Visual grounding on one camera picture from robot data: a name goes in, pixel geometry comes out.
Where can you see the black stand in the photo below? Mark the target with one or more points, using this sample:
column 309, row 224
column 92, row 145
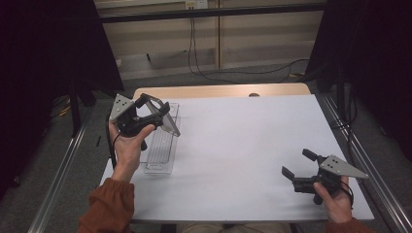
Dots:
column 75, row 113

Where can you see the white wall socket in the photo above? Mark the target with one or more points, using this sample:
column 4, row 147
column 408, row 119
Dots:
column 196, row 4

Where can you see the person's left hand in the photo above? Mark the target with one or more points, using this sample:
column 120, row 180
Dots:
column 128, row 155

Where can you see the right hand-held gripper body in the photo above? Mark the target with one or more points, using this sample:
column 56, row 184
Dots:
column 340, row 168

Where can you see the white cabinet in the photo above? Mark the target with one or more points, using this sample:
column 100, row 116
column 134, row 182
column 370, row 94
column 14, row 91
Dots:
column 259, row 42

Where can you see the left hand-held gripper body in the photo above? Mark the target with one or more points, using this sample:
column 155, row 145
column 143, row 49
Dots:
column 128, row 123

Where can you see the person's right hand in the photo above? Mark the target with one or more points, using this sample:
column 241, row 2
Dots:
column 338, row 207

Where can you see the small black stick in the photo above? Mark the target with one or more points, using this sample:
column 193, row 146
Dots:
column 98, row 141

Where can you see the black horizontal bar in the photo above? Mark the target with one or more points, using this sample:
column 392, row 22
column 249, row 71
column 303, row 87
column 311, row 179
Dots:
column 210, row 13

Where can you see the metal floor rail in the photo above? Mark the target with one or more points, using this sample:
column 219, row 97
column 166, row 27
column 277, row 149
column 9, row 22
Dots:
column 372, row 161
column 55, row 181

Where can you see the white table mat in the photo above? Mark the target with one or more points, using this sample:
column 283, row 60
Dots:
column 243, row 145

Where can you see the black curtain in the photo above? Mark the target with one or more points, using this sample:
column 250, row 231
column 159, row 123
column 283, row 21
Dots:
column 372, row 48
column 48, row 48

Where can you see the wooden table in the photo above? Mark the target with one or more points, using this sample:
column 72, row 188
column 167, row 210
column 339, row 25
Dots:
column 210, row 91

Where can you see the patterned phone case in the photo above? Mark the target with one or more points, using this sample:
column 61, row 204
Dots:
column 169, row 124

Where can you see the clear plastic box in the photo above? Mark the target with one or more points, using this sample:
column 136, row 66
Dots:
column 160, row 152

